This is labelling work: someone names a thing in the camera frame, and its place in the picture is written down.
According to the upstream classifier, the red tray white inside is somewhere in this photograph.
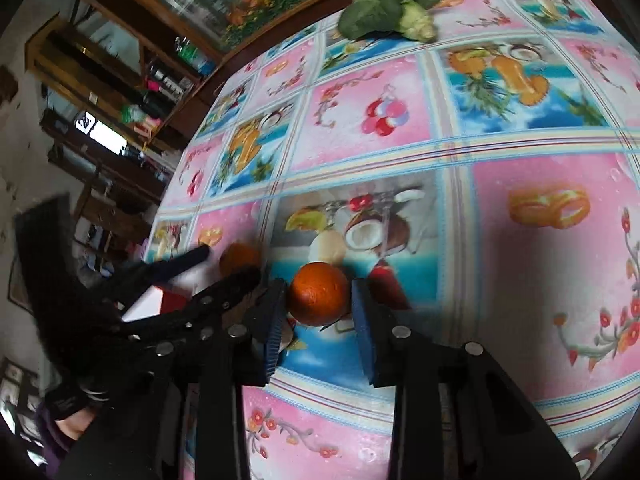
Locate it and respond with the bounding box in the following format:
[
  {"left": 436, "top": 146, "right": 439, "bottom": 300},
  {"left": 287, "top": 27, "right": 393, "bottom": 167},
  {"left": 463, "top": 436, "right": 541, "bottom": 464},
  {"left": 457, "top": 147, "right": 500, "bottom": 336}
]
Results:
[{"left": 122, "top": 285, "right": 192, "bottom": 322}]

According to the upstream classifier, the orange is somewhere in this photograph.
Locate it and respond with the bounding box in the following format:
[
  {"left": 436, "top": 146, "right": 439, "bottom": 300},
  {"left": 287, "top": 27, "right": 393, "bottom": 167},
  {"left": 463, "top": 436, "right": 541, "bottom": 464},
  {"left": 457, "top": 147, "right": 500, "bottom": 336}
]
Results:
[
  {"left": 288, "top": 262, "right": 350, "bottom": 326},
  {"left": 218, "top": 242, "right": 262, "bottom": 278}
]

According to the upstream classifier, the person's left hand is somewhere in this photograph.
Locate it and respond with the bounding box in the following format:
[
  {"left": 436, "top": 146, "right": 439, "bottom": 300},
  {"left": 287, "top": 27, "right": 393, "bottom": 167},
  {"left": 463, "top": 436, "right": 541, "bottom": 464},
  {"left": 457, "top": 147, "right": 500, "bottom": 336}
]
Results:
[{"left": 55, "top": 406, "right": 98, "bottom": 441}]

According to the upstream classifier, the green leafy vegetable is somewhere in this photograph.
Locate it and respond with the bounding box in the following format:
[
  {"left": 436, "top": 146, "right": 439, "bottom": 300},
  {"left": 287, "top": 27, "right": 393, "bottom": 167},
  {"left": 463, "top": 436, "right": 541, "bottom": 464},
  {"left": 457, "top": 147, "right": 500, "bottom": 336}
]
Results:
[{"left": 337, "top": 0, "right": 442, "bottom": 44}]

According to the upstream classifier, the colourful fruit print tablecloth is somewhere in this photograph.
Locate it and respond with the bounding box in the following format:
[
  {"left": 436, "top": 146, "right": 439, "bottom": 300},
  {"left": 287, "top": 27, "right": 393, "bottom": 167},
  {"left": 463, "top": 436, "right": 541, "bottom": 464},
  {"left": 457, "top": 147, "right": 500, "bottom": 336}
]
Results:
[{"left": 145, "top": 0, "right": 639, "bottom": 479}]

